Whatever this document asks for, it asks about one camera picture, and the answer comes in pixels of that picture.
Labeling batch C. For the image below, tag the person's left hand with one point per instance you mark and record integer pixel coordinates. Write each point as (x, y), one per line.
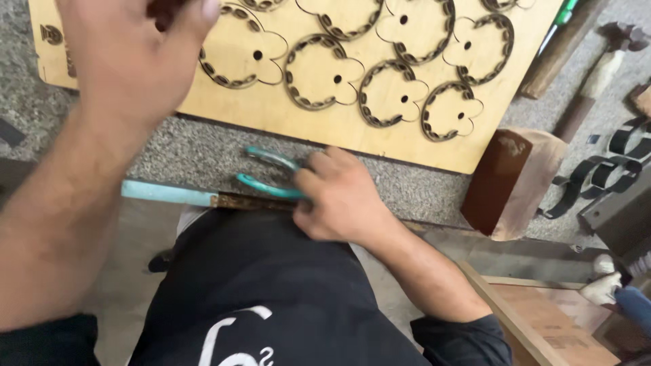
(122, 61)

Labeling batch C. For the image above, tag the long wooden stick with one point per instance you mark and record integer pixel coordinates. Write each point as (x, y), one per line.
(554, 56)

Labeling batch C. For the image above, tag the wooden crate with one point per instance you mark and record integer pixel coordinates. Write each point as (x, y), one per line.
(539, 325)

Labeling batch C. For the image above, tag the person's right hand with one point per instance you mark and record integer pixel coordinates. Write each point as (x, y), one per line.
(346, 203)

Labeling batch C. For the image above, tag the brown wooden block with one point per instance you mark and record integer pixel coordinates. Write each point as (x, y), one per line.
(508, 183)

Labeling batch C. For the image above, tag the plywood cutting die board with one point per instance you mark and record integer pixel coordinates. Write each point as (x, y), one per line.
(325, 117)

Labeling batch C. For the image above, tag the blue cloth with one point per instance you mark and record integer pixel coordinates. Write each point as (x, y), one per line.
(635, 307)

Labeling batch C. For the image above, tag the person's black shirt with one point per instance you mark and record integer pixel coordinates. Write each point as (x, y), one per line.
(274, 289)

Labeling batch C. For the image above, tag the small wooden piece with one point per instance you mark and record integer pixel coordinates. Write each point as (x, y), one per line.
(643, 100)

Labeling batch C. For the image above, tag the teal and rusty metal bar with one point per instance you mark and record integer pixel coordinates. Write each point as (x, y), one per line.
(168, 193)

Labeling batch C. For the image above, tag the bent black metal strips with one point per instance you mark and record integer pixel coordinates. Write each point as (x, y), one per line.
(610, 173)

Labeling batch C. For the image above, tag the grey metal machine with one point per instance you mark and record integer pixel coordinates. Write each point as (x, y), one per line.
(620, 218)

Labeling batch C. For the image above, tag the green and white pen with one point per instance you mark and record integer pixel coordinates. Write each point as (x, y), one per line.
(557, 23)

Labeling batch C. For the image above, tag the person's right fingers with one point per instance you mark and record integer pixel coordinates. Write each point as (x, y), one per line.
(315, 178)

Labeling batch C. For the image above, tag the white cloth glove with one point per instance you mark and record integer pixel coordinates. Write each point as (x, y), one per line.
(602, 287)

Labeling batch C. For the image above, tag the black shoe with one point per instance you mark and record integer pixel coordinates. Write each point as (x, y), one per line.
(161, 260)

